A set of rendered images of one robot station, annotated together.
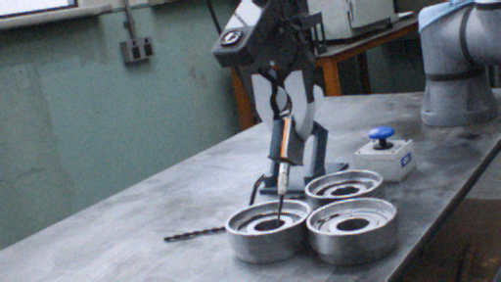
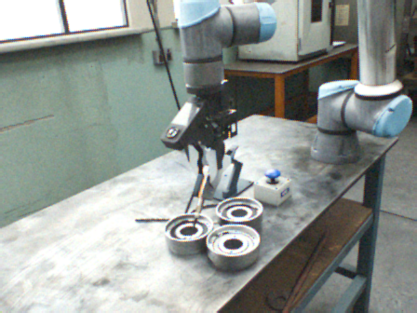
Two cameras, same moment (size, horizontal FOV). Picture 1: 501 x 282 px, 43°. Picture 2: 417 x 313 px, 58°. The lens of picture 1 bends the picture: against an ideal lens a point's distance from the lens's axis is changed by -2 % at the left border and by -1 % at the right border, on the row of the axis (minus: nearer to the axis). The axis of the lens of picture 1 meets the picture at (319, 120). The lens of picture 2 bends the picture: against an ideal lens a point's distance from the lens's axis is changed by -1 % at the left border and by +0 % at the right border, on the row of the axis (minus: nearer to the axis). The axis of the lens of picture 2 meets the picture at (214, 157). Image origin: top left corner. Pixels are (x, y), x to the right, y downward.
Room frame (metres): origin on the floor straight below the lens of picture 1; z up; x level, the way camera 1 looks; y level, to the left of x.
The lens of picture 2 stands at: (0.06, -0.12, 1.28)
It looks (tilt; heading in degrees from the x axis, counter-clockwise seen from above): 22 degrees down; 11
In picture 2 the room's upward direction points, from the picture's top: 4 degrees counter-clockwise
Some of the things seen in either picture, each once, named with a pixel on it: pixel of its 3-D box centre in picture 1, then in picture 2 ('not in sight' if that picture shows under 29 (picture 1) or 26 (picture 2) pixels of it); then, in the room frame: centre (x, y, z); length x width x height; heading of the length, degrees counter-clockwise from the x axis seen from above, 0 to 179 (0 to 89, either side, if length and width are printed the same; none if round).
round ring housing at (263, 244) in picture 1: (270, 231); (189, 234); (0.72, 0.08, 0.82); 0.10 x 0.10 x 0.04
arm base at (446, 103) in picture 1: (457, 92); (336, 140); (1.21, -0.28, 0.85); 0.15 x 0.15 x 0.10
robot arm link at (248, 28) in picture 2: not in sight; (240, 24); (0.85, -0.03, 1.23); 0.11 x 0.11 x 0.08; 41
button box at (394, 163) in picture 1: (387, 158); (274, 187); (0.93, -0.09, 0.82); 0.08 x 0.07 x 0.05; 149
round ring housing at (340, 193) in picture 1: (345, 197); (239, 216); (0.80, -0.02, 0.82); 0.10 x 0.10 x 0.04
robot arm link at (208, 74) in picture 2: not in sight; (202, 73); (0.77, 0.03, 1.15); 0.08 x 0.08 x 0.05
